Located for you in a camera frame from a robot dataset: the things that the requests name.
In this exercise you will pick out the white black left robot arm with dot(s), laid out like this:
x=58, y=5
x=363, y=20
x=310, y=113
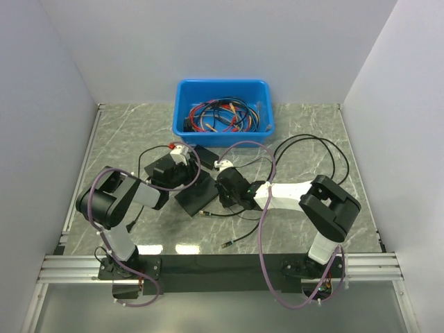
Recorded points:
x=105, y=202

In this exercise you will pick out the blue plastic bin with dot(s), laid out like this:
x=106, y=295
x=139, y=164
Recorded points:
x=222, y=112

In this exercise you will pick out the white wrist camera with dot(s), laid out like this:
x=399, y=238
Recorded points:
x=179, y=154
x=223, y=165

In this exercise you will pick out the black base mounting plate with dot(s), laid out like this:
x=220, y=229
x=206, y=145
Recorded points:
x=212, y=273

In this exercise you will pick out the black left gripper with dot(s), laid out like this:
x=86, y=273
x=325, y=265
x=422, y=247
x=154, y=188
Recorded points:
x=192, y=171

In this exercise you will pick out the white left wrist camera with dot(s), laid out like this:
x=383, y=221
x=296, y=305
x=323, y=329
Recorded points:
x=179, y=154

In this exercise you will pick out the black power adapter brick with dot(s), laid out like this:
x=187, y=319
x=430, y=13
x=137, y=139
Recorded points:
x=207, y=157

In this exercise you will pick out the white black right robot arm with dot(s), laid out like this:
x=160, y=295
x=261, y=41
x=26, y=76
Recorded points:
x=330, y=208

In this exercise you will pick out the black switch box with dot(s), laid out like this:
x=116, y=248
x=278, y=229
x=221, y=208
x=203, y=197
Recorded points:
x=196, y=198

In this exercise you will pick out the black network switch with ports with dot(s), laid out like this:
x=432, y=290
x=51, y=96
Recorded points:
x=160, y=167

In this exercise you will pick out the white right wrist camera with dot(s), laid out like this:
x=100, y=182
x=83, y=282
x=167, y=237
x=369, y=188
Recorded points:
x=223, y=165

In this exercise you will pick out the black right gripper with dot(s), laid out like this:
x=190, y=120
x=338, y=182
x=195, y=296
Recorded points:
x=225, y=202

